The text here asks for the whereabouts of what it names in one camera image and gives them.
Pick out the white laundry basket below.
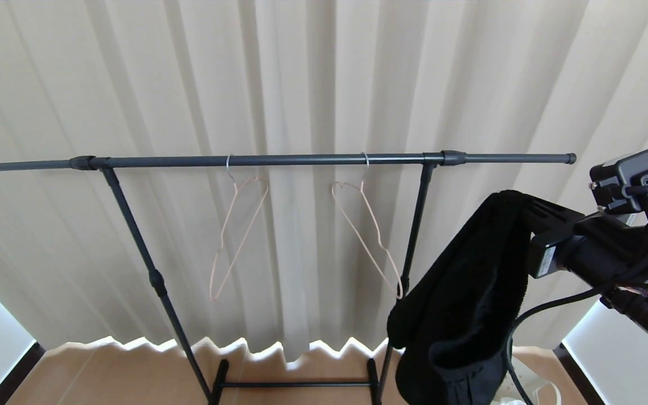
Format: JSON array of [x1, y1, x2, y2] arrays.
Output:
[[496, 354, 566, 405]]

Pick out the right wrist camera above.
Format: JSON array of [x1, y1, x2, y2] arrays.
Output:
[[588, 147, 648, 244]]

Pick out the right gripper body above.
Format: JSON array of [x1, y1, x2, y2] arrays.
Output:
[[525, 211, 648, 282]]

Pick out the black shorts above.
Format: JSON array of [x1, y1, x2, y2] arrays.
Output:
[[385, 190, 533, 405]]

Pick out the beige curtain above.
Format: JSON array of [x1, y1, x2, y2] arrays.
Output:
[[0, 0, 648, 362]]

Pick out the pink clothes hanger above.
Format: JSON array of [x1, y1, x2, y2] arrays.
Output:
[[209, 154, 270, 302], [331, 151, 404, 301]]

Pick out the black clothes rack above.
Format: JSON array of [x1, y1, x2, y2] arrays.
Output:
[[0, 149, 578, 405]]

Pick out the black cable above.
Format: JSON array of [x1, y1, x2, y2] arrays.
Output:
[[503, 281, 613, 405]]

